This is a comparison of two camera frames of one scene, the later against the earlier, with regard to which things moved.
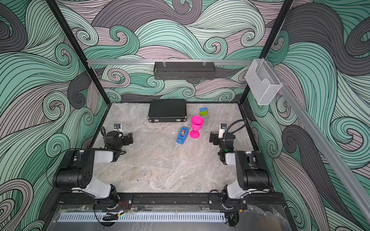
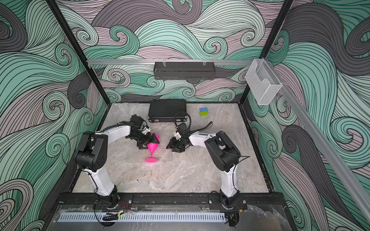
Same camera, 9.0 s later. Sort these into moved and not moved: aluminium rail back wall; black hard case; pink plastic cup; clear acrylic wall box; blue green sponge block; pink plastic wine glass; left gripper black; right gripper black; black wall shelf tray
Moved: left gripper black; pink plastic wine glass; right gripper black
Not moved: clear acrylic wall box; black wall shelf tray; black hard case; aluminium rail back wall; pink plastic cup; blue green sponge block
